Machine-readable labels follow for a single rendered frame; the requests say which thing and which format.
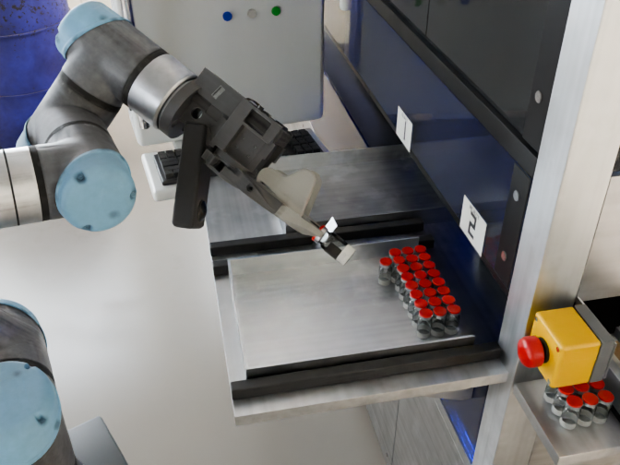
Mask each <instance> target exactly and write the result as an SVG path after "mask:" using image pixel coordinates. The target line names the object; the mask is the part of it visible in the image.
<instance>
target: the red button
mask: <svg viewBox="0 0 620 465"><path fill-rule="evenodd" d="M518 356H519V359H520V361H521V363H522V364H523V365H524V366H526V367H528V368H534V367H540V366H542V365H543V362H544V350H543V345H542V343H541V341H540V340H539V339H538V338H537V337H536V336H527V337H523V338H521V339H520V340H519V342H518Z"/></svg>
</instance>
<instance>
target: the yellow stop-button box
mask: <svg viewBox="0 0 620 465"><path fill-rule="evenodd" d="M531 336H536V337H537V338H538V339H539V340H540V341H541V343H542V346H543V350H544V362H543V364H542V366H540V367H538V368H539V370H540V372H541V373H542V375H543V377H544V378H545V380H546V381H547V383H548V384H549V386H550V387H551V388H560V387H565V386H571V385H576V384H582V383H587V382H588V381H589V382H591V383H592V382H598V381H601V380H602V377H603V375H604V372H605V369H606V366H607V364H608V361H609V358H610V356H611V353H612V350H613V347H614V343H615V341H614V338H613V337H612V336H611V335H610V333H609V332H608V331H607V330H606V329H605V327H604V326H603V325H602V323H601V322H600V321H599V320H598V318H597V317H596V316H595V315H594V314H593V313H592V312H591V310H590V309H589V308H588V307H587V306H586V305H585V304H580V305H575V306H574V307H566V308H559V309H553V310H546V311H541V312H537V313H536V315H535V318H534V322H533V326H532V330H531Z"/></svg>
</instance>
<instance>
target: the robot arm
mask: <svg viewBox="0 0 620 465"><path fill-rule="evenodd" d="M58 30H59V33H58V34H57V35H56V36H55V44H56V47H57V49H58V51H59V52H60V53H61V54H62V55H63V57H64V58H65V60H66V62H65V64H64V65H63V67H62V70H61V72H60V73H59V75H58V77H57V78H56V80H55V81H54V83H53V85H52V86H51V87H50V88H49V90H48V91H47V93H46V95H45V96H44V98H43V99H42V101H41V103H40V104H39V106H38V107H37V109H36V111H35V112H34V114H33V115H32V116H31V117H30V118H29V119H28V120H27V122H26V123H25V125H24V130H23V132H22V133H21V135H20V137H19V139H18V141H17V144H16V147H15V148H12V149H0V229H3V228H8V227H14V226H19V225H25V224H31V223H35V222H41V221H48V220H56V219H62V218H65V219H66V220H67V221H68V222H69V223H70V224H72V225H73V226H75V227H77V228H79V229H82V230H86V231H90V232H100V231H105V230H108V229H111V228H112V227H114V226H116V225H118V224H119V223H121V222H122V221H123V220H124V219H125V218H126V217H127V216H128V215H129V214H130V212H131V210H132V209H133V207H134V205H135V202H136V196H137V190H136V186H135V183H134V180H133V178H132V176H131V171H130V167H129V165H128V163H127V161H126V160H125V158H124V157H123V156H122V155H121V153H120V152H119V150H118V148H117V147H116V145H115V144H114V142H113V139H112V137H111V135H110V133H109V131H108V129H107V128H108V127H109V125H110V124H111V122H112V121H113V119H114V118H115V116H116V115H117V114H118V112H119V111H120V109H121V108H122V105H123V104H124V105H126V106H127V107H128V108H129V109H131V110H132V111H133V112H135V113H136V114H137V115H139V116H140V117H141V118H142V119H144V120H145V121H146V122H147V123H149V124H150V125H151V126H153V127H154V128H155V129H160V131H161V132H162V133H164V134H165V135H166V136H167V137H169V138H176V137H179V136H181V135H182V134H184V135H183V142H182V149H181V157H180V163H179V171H178V177H177V185H176V192H175V199H174V204H173V219H172V224H173V226H174V227H178V228H185V229H201V228H202V227H203V226H204V222H205V217H206V215H207V202H208V194H209V181H210V175H211V170H212V171H213V172H214V173H215V174H217V175H218V176H219V177H220V178H222V179H223V180H224V181H226V182H227V183H228V184H230V185H232V186H234V187H235V188H237V189H239V190H241V191H242V192H243V193H245V194H246V195H247V196H248V197H250V198H251V199H253V200H254V201H255V202H256V203H257V204H259V205H260V206H261V207H263V208H264V209H266V210H267V211H269V212H270V213H271V214H273V215H275V216H276V217H277V218H279V219H280V220H282V221H284V222H285V223H286V224H288V225H289V226H291V227H292V228H294V230H296V231H297V232H299V233H301V234H305V235H311V236H315V237H322V235H323V234H324V232H322V231H321V230H320V229H319V228H320V227H321V226H320V225H319V224H318V223H316V222H315V221H314V220H313V219H312V218H310V217H309V214H310V212H311V209H312V207H313V205H314V203H315V201H316V197H317V195H318V192H319V190H320V187H321V185H322V179H321V177H320V175H319V174H318V173H316V172H314V171H310V170H308V169H305V168H303V169H300V170H298V171H297V172H295V173H292V174H290V175H287V174H286V173H284V172H282V171H280V170H275V169H273V168H269V166H270V164H271V163H272V162H273V163H276V162H277V161H278V159H279V158H280V156H281V155H282V154H283V152H284V151H285V150H286V149H285V147H286V146H287V144H288V143H289V142H290V140H291V139H292V136H293V134H292V133H291V132H290V131H288V128H287V127H286V126H284V125H283V124H282V123H280V122H279V121H277V120H276V121H275V120H274V119H273V118H271V116H272V115H270V114H269V113H267V112H266V111H264V108H263V107H262V106H261V105H260V104H259V103H257V102H256V101H254V100H252V99H250V98H245V97H244V96H242V95H241V94H240V93H239V92H237V91H236V90H235V89H233V88H232V87H231V86H229V85H228V84H227V83H225V82H224V81H223V80H222V79H221V78H220V77H218V76H217V75H216V74H214V73H213V72H211V71H210V70H208V69H207V68H204V69H203V71H202V72H201V73H200V75H199V76H197V75H196V74H195V73H193V72H192V71H191V70H190V69H188V68H187V67H186V66H184V65H183V64H182V63H180V62H179V61H178V60H177V59H175V58H174V57H173V56H172V55H170V54H168V53H167V52H166V51H164V50H163V49H162V48H161V47H160V46H159V45H158V44H157V43H155V42H154V41H152V40H151V39H150V38H149V37H147V36H146V35H145V34H144V33H142V32H141V31H140V30H138V29H137V28H136V27H134V26H133V25H132V23H131V22H130V21H129V20H128V19H127V18H123V17H121V16H120V15H118V14H117V13H116V12H114V11H113V10H111V9H110V8H109V7H108V6H106V5H105V4H103V3H101V2H96V1H88V2H84V3H81V4H79V5H77V6H75V7H74V8H73V9H71V10H70V11H69V12H68V13H67V14H66V16H65V17H64V18H63V20H62V21H61V23H60V25H59V27H58ZM250 101H252V102H254V103H255V104H256V105H257V106H255V105H254V104H253V103H252V102H250ZM201 114H202V115H201ZM200 115H201V117H200V118H199V116H200ZM0 465H84V464H83V463H82V462H81V461H80V460H79V459H77V458H76V456H75V453H74V449H73V447H72V444H71V440H70V437H69V434H68V432H67V428H66V423H65V419H64V415H63V412H62V408H61V402H60V399H59V395H58V393H57V389H56V385H55V381H54V374H53V370H52V367H51V363H50V359H49V355H48V351H47V340H46V337H45V334H44V331H43V329H42V327H41V325H40V323H39V321H38V319H37V317H36V316H35V315H34V314H33V313H32V312H31V311H30V310H29V309H28V308H27V307H25V306H24V305H22V304H19V303H17V302H14V301H10V300H7V299H0Z"/></svg>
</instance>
